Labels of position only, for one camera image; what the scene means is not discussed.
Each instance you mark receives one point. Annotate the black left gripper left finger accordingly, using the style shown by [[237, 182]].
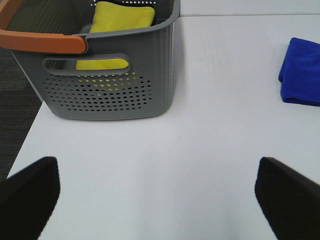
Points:
[[28, 199]]

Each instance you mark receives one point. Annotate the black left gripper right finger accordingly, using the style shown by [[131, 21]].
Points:
[[289, 201]]

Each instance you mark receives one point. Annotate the blue towel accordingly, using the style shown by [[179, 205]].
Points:
[[300, 73]]

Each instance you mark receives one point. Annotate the grey perforated plastic basket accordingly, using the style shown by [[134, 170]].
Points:
[[141, 90]]

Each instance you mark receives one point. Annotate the yellow folded towel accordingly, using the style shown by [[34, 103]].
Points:
[[110, 17]]

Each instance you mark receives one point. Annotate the orange basket handle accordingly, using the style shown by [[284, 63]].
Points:
[[56, 43]]

